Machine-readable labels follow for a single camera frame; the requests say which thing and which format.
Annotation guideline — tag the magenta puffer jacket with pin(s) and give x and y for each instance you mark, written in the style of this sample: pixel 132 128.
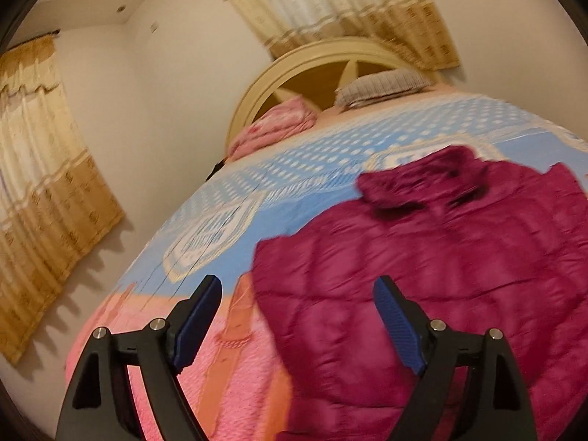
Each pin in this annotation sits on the magenta puffer jacket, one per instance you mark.
pixel 413 239

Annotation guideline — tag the grey striped pillow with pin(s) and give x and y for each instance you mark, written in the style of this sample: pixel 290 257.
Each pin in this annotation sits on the grey striped pillow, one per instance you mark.
pixel 376 86

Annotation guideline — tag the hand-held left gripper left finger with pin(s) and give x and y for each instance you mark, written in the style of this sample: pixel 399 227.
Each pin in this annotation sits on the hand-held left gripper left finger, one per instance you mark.
pixel 197 326

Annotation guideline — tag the bed with patterned blanket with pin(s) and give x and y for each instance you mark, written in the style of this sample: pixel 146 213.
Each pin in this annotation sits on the bed with patterned blanket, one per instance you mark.
pixel 298 161

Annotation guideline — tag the pink pillow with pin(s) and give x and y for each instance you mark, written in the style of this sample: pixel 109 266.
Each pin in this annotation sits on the pink pillow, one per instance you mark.
pixel 271 128

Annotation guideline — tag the cream arched bed headboard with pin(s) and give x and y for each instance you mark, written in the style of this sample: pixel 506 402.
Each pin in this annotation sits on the cream arched bed headboard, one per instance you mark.
pixel 257 92

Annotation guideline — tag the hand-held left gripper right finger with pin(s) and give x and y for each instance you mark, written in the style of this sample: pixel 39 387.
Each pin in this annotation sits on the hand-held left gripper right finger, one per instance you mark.
pixel 399 326

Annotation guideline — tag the cream and gold window curtain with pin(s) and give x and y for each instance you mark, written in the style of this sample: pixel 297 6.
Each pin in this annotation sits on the cream and gold window curtain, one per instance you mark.
pixel 46 193
pixel 321 9

